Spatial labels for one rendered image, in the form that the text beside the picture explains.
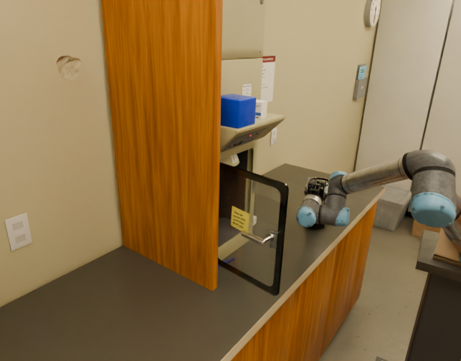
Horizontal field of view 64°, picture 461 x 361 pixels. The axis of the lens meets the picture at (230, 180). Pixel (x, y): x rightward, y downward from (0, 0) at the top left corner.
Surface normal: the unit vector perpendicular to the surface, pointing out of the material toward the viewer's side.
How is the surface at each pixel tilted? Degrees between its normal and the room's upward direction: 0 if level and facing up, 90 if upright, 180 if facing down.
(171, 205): 90
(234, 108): 90
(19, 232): 90
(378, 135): 90
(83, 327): 0
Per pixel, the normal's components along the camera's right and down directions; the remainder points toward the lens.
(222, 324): 0.03, -0.93
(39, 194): 0.80, 0.24
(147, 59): -0.59, 0.28
